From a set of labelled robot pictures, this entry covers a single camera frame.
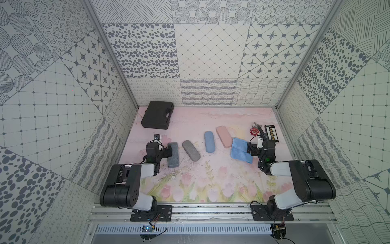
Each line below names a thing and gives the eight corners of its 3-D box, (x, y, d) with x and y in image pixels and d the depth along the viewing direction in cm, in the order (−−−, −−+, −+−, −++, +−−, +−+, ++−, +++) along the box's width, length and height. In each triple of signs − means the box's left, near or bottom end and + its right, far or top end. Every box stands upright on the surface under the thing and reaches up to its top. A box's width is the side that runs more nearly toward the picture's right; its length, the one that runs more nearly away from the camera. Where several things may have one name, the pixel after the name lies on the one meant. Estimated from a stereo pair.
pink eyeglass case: (224, 149, 100) (225, 147, 98) (215, 129, 110) (215, 126, 108) (234, 146, 101) (234, 144, 99) (223, 126, 112) (224, 124, 110)
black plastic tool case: (142, 127, 110) (140, 122, 106) (152, 105, 125) (150, 100, 121) (167, 129, 109) (165, 124, 105) (174, 107, 124) (173, 102, 120)
